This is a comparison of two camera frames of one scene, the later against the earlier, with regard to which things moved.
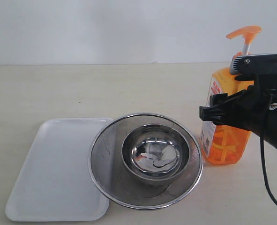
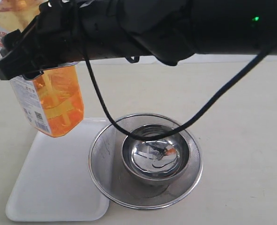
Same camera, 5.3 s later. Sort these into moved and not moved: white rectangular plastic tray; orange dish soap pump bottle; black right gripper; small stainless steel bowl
Moved: black right gripper; orange dish soap pump bottle
Not moved: white rectangular plastic tray; small stainless steel bowl
